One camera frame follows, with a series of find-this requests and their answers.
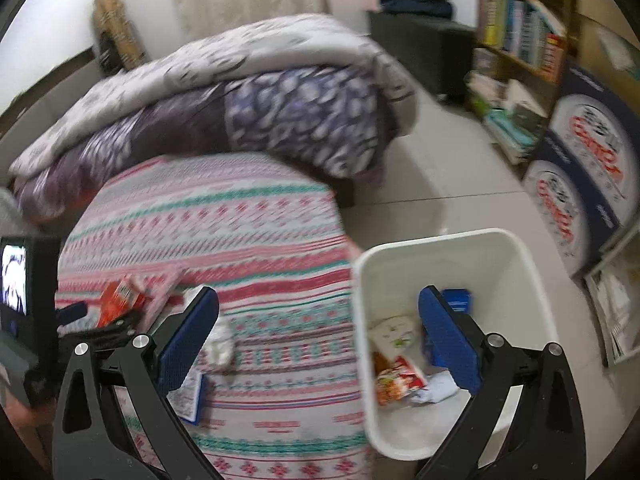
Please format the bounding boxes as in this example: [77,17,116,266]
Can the purple patterned blanket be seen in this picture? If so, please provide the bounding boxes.
[14,66,399,223]

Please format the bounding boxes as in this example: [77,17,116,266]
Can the upper Ganten water box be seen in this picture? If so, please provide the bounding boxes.
[550,63,639,226]

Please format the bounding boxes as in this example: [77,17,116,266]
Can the grey bed headboard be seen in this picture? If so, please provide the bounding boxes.
[1,48,103,170]

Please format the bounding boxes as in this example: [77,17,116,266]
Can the blue white label card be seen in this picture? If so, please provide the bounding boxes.
[166,370,206,426]

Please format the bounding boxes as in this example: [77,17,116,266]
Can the wooden bookshelf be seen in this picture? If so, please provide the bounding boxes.
[465,0,574,167]

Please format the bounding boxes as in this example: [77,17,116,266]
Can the lower Ganten water box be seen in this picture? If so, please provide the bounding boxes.
[522,132,620,278]

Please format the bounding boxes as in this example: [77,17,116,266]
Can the ganten water box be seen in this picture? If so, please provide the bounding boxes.
[550,63,639,226]
[522,132,620,278]

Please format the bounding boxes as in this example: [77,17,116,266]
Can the patterned round tablecloth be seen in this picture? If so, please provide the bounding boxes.
[55,154,373,479]

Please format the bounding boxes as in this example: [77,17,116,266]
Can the blue carton box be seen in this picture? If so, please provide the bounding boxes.
[418,285,474,370]

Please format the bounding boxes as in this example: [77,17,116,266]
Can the white tissue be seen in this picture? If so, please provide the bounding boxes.
[409,370,459,405]

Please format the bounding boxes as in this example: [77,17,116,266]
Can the brown cardboard box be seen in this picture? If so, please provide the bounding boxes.
[576,0,639,108]

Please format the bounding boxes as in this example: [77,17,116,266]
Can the red snack wrapper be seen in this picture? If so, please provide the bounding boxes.
[375,356,427,406]

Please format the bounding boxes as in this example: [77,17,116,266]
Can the black storage bench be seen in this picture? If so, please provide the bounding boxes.
[368,11,475,105]

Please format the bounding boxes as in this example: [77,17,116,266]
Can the white trash bin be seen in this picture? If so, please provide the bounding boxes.
[352,228,558,462]

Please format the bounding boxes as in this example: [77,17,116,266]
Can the white metal rack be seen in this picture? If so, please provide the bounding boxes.
[585,226,640,367]

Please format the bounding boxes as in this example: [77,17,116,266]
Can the red paper cup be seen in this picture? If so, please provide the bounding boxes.
[96,275,151,328]

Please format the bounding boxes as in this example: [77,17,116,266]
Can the crumpled clear plastic wrap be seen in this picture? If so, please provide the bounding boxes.
[203,316,235,372]

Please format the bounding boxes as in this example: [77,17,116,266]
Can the plaid beige coat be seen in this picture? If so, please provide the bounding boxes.
[92,0,148,75]

